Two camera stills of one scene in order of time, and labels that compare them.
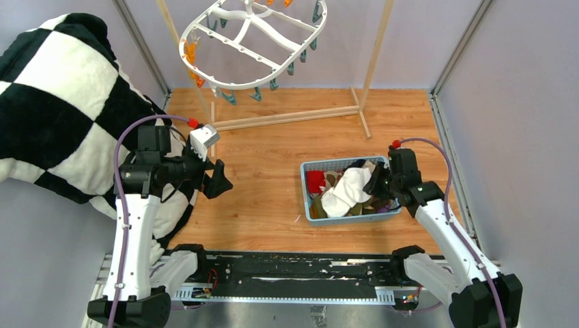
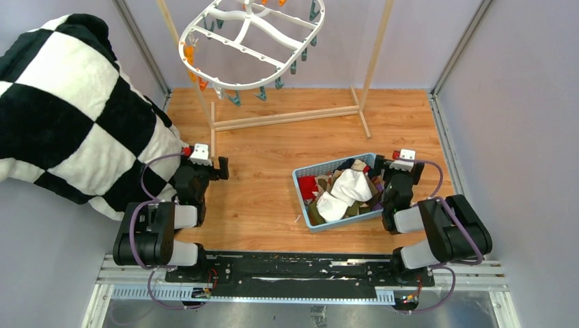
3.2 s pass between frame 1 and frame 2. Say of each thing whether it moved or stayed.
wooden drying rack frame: stayed
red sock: moved
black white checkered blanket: stayed
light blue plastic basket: moved
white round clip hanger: stayed
